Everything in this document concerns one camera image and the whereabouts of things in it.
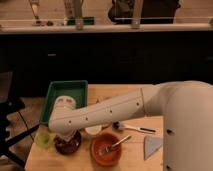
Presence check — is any green plastic tray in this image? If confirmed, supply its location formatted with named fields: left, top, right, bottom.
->
left=39, top=80, right=88, bottom=125

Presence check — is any black chair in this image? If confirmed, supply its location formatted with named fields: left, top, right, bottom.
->
left=0, top=70, right=40, bottom=168

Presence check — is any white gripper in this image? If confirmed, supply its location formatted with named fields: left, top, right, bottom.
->
left=54, top=131, right=76, bottom=142

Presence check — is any purple bowl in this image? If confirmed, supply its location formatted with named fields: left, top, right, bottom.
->
left=54, top=131, right=81, bottom=155

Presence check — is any orange bowl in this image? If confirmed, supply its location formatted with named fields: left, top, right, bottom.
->
left=90, top=133, right=122, bottom=167

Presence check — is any green box on shelf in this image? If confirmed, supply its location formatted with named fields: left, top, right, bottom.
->
left=67, top=17, right=95, bottom=25

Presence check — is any small green cup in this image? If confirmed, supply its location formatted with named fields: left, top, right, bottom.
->
left=35, top=132, right=50, bottom=148

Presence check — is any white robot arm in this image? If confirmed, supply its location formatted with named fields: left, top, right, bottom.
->
left=49, top=81, right=213, bottom=171

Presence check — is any dark purple grapes bunch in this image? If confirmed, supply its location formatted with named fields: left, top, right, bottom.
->
left=54, top=140, right=76, bottom=154

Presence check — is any white cup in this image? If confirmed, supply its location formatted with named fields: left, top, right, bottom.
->
left=85, top=126, right=102, bottom=136

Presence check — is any grey folded cloth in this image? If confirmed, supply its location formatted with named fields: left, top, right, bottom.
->
left=144, top=136, right=163, bottom=160

